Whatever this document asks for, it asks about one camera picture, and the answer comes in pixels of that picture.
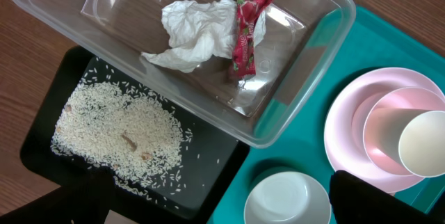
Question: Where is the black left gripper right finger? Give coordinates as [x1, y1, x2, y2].
[329, 170, 440, 224]

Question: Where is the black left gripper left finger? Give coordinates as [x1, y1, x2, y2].
[1, 170, 115, 224]

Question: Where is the white bowl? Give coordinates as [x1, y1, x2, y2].
[243, 171, 332, 224]

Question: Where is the white rice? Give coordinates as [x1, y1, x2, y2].
[50, 56, 222, 211]

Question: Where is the cream paper cup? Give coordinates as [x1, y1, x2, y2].
[366, 109, 444, 177]

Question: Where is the white napkin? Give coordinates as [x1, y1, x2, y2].
[141, 0, 266, 73]

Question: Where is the red candy wrapper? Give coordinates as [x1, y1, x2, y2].
[230, 0, 273, 79]

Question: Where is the pink plate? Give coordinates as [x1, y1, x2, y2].
[324, 67, 444, 193]

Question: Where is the black plastic tray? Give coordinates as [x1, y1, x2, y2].
[20, 47, 250, 223]

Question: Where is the pink bowl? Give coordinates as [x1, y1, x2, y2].
[363, 87, 444, 177]

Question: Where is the teal serving tray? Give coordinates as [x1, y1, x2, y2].
[209, 7, 444, 223]

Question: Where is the clear plastic bin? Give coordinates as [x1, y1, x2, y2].
[13, 0, 356, 147]

